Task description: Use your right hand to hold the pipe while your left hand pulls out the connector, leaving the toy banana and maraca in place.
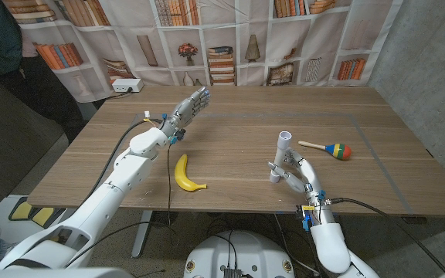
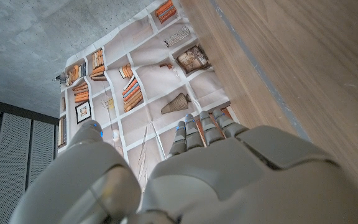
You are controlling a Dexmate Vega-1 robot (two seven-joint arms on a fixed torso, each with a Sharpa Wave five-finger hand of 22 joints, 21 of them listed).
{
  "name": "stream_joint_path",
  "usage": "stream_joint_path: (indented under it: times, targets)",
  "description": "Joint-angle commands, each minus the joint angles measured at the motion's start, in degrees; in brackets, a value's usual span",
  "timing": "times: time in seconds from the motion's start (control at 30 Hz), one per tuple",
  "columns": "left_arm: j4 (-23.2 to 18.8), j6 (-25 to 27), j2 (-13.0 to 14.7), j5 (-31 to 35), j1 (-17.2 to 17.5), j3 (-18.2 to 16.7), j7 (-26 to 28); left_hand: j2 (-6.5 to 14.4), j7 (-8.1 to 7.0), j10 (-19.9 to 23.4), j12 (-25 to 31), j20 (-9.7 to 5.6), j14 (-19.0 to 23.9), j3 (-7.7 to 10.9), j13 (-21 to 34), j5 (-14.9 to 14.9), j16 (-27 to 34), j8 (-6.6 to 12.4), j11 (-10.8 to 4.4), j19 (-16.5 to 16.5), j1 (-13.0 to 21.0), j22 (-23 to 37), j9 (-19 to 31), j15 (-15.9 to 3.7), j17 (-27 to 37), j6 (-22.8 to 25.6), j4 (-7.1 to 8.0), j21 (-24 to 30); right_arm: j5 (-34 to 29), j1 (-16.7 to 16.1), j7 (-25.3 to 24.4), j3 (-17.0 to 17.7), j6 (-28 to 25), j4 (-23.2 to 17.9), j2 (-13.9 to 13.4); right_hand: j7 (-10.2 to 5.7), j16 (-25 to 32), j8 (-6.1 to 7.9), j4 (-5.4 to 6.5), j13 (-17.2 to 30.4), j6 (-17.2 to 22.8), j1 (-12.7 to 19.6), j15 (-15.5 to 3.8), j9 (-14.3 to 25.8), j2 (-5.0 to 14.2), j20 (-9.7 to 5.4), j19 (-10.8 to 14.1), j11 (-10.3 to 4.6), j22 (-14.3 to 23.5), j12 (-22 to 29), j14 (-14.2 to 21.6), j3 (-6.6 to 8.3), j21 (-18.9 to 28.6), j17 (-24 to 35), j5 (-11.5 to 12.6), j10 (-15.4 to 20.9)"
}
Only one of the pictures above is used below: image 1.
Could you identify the short white pipe end fitting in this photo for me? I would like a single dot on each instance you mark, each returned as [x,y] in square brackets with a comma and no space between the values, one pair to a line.
[274,178]

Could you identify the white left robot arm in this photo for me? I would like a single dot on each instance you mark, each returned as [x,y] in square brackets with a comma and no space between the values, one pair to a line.
[126,173]

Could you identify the white plastic pipe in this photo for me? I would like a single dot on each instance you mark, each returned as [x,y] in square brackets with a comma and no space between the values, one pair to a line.
[279,156]

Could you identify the yellow toy banana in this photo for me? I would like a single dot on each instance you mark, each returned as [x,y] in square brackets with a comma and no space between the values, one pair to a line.
[182,177]

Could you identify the white table leg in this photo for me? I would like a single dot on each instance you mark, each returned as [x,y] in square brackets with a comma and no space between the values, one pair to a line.
[142,235]

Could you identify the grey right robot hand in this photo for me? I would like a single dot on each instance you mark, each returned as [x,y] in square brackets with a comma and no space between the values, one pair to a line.
[309,173]

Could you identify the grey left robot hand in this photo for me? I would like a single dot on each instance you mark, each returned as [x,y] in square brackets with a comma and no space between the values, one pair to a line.
[185,110]

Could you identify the grey tape outline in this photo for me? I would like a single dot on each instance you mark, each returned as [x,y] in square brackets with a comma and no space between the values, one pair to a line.
[245,115]

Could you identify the printed bookshelf backdrop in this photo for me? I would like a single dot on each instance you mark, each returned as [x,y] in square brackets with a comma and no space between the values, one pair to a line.
[245,23]

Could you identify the white power strip box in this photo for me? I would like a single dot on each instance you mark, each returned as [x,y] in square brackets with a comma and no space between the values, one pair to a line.
[126,85]

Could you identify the dark brown partition panel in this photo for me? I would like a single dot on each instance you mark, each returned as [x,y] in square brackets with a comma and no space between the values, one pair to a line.
[6,146]

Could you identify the yellow black floor pad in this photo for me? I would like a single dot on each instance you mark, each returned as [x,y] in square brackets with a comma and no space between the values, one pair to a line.
[43,217]

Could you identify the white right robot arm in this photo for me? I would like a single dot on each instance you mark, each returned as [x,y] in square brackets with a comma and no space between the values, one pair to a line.
[328,243]

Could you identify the colourful striped wooden maraca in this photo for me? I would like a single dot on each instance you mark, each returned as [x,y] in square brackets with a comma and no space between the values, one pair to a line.
[340,151]

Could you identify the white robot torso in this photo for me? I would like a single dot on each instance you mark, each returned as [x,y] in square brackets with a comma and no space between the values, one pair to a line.
[238,255]

